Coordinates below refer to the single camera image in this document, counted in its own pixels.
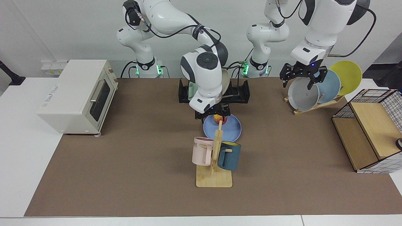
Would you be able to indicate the red yellow apple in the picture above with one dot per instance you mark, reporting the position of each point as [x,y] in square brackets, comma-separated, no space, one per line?
[217,118]

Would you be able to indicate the light blue plate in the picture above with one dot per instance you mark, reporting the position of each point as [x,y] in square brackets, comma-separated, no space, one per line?
[329,86]

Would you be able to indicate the grey white plate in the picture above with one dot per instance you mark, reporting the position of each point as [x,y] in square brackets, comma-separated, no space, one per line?
[303,95]

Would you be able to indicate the wooden plate rack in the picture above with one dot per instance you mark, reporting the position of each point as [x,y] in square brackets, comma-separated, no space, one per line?
[309,108]

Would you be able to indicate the pale green plate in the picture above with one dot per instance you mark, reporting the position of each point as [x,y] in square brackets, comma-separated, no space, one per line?
[192,91]

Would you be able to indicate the black dish rack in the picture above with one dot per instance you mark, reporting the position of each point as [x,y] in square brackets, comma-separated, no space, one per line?
[241,94]

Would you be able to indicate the yellow plate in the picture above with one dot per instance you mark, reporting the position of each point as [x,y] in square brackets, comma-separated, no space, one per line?
[347,75]

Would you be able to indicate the pink mug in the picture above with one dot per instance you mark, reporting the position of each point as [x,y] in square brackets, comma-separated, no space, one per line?
[201,152]

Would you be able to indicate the dark teal mug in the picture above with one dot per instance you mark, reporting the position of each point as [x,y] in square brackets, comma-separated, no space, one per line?
[229,157]

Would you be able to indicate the wooden cup stand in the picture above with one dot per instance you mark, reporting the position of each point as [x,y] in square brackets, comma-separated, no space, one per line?
[213,180]

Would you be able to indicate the black stand foot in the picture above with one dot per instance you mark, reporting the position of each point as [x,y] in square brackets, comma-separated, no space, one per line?
[389,75]
[12,78]

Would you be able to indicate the brown table cloth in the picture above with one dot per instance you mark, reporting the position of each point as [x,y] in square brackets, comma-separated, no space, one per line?
[125,172]

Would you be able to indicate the black round object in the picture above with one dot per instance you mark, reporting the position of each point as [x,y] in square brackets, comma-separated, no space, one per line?
[399,143]

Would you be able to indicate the pale toaster oven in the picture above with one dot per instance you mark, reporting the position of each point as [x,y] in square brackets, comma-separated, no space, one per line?
[72,97]

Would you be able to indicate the white wall socket strip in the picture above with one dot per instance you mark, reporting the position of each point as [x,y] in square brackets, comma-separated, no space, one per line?
[53,67]

